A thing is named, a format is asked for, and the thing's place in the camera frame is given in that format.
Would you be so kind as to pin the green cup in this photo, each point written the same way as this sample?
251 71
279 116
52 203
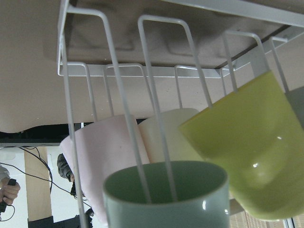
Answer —
202 197

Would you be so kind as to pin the cream white cup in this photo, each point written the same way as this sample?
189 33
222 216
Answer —
178 147

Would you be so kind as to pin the pink cup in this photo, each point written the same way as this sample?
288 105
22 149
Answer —
103 148

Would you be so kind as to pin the yellow cup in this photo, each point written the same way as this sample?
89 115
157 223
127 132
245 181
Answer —
247 156

